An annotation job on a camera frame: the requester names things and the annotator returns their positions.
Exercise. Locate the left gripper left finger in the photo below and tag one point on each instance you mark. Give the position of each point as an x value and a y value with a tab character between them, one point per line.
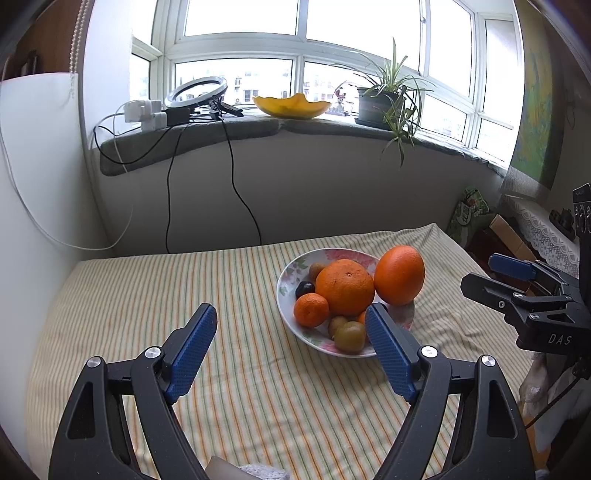
93	439

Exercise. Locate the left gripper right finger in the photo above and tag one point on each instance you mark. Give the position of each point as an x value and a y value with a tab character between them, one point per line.
489	440

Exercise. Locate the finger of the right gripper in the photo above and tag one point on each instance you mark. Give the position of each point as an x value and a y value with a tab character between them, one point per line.
543	277
512	302

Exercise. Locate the greenish brown fruit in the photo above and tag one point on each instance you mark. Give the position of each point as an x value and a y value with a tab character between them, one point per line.
350	337

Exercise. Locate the brown kiwi fruit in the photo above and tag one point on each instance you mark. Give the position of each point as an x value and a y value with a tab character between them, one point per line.
315	270

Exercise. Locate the white lace cloth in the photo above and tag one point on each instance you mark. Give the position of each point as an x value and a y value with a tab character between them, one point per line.
554	247

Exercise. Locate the cardboard box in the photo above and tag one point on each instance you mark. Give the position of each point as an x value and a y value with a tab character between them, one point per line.
498	236

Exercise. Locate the green snack bag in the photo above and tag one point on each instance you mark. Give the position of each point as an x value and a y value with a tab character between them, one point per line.
471	214

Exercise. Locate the large smooth orange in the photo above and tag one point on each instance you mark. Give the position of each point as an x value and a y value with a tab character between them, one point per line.
400	275

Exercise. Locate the striped table cloth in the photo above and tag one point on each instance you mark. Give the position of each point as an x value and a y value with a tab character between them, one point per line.
261	395

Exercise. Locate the large rough orange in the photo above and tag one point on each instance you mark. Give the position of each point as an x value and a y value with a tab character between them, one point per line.
347	286

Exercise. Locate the small brown kiwi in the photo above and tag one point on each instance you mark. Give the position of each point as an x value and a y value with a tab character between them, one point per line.
335	323

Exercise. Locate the potted spider plant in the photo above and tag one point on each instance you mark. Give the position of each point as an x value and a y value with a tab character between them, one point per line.
393	99

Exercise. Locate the floral white plate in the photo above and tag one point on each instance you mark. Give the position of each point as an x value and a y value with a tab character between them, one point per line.
297	271

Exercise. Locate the grey window sill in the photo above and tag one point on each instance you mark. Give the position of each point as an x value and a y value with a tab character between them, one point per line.
136	150

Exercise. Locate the yellow bowl on sill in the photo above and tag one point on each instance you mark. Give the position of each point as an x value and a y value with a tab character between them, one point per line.
293	107

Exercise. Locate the white power adapters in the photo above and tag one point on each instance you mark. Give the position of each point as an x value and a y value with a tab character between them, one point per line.
148	113

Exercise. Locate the wall map poster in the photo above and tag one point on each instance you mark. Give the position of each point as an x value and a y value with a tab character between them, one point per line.
541	131

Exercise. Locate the ring light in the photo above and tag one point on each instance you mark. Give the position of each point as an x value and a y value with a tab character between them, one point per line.
199	100

